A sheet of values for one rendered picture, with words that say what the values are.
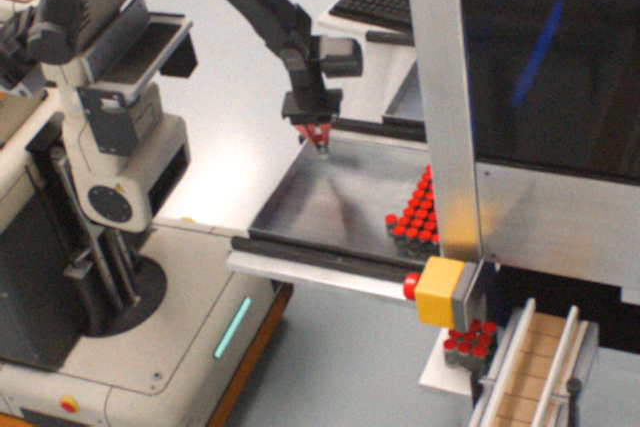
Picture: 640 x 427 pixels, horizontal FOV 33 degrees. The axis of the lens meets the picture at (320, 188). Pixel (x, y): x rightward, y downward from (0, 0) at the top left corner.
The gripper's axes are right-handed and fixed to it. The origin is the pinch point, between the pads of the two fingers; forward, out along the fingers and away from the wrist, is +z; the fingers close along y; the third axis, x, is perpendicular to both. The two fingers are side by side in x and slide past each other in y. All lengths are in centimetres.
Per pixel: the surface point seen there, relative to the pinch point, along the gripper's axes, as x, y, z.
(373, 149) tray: 1.3, 8.9, 3.8
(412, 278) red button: -40.8, 20.2, -8.0
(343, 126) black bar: 9.7, 2.2, 5.0
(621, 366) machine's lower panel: -43, 49, 9
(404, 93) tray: 19.9, 12.8, 5.9
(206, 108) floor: 133, -74, 95
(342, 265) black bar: -26.8, 6.4, 4.0
